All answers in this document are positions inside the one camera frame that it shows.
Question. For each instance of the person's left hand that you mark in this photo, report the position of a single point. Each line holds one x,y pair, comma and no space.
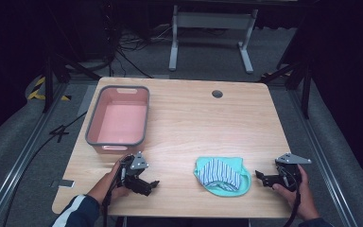
107,187

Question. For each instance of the grey tape piece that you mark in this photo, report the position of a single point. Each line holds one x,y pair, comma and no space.
63,183

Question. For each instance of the metal floor rail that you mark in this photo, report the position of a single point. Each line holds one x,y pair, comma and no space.
19,164
324,157

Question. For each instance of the yellow and black floor tape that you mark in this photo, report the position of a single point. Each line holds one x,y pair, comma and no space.
36,93

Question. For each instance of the black metal stand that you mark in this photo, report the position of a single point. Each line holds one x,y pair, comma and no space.
305,85
48,85

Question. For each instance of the black tape cross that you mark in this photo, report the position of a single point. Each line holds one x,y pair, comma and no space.
60,132

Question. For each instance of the teal striped cloth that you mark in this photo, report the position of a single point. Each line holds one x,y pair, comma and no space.
220,175

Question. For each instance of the white metal desk frame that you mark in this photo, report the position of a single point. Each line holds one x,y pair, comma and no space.
212,20

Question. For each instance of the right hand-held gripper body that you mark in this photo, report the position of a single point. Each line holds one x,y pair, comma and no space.
288,171

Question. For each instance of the pink basin with grey rim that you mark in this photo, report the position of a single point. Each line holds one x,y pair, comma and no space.
121,121

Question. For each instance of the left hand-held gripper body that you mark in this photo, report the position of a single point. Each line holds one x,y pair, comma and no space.
135,164

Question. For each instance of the person's right hand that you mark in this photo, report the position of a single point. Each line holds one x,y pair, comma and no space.
302,198

